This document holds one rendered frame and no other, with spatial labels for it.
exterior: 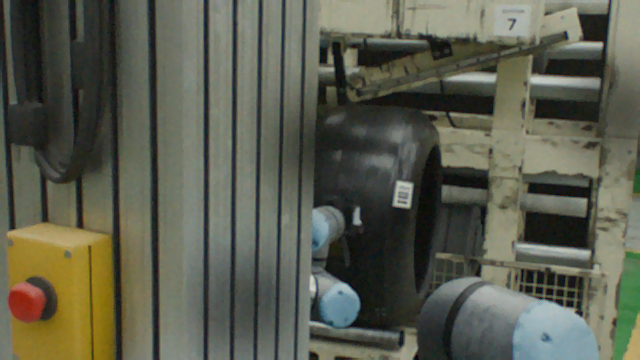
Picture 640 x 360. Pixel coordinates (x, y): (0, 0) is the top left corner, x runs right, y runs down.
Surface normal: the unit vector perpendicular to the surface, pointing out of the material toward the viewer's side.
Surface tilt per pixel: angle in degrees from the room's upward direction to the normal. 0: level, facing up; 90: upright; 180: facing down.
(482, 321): 56
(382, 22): 90
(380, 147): 44
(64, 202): 90
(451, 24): 90
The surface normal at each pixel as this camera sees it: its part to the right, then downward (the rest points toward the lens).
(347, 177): -0.22, -0.32
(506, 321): -0.52, -0.62
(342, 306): 0.44, 0.21
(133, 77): -0.44, 0.17
